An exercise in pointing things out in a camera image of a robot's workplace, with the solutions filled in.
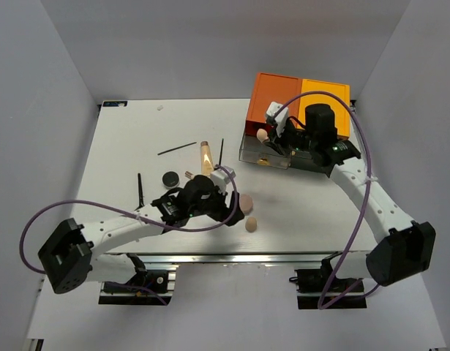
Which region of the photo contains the thin black makeup brush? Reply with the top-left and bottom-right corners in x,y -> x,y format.
157,142 -> 197,156

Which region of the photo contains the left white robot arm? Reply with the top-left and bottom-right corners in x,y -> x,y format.
38,175 -> 244,294

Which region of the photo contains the black mascara wand brush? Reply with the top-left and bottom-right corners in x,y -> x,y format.
218,138 -> 224,165

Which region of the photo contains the blue table label sticker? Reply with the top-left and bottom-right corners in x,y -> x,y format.
102,100 -> 128,107

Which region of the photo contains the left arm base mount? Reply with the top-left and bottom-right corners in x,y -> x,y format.
98,254 -> 177,306

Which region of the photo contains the orange drawer box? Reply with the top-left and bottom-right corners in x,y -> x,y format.
244,72 -> 302,137

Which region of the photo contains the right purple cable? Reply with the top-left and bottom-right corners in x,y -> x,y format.
271,90 -> 385,310

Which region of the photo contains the tan egg makeup sponge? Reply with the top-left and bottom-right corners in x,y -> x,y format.
245,216 -> 258,233

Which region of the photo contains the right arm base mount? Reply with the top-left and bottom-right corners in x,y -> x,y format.
288,253 -> 367,310

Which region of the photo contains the clear orange drawer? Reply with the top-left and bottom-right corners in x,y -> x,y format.
239,135 -> 290,169

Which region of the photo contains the black fan makeup brush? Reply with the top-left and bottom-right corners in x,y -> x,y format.
135,173 -> 144,210

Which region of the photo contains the purple cable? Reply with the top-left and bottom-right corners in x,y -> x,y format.
19,164 -> 241,275
271,90 -> 385,310

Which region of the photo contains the small beige concealer tube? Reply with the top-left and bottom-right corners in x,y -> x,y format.
184,171 -> 195,180

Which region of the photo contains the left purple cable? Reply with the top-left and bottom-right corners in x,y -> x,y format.
19,164 -> 241,275

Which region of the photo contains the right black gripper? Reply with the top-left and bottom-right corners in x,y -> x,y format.
262,119 -> 316,158

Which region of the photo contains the large beige cosmetic tube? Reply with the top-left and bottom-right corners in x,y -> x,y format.
200,140 -> 214,177

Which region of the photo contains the yellow drawer box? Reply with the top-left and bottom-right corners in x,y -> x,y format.
292,78 -> 351,141

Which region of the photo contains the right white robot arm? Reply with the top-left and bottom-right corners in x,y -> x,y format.
258,102 -> 436,292

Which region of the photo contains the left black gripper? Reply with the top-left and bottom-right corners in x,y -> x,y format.
189,184 -> 244,227

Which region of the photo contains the tan gourd makeup sponge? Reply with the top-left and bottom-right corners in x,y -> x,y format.
256,129 -> 270,144

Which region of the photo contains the pink octagonal powder case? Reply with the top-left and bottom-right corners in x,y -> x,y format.
239,194 -> 253,215

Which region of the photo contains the black round compact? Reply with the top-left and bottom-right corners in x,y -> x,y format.
162,171 -> 180,189

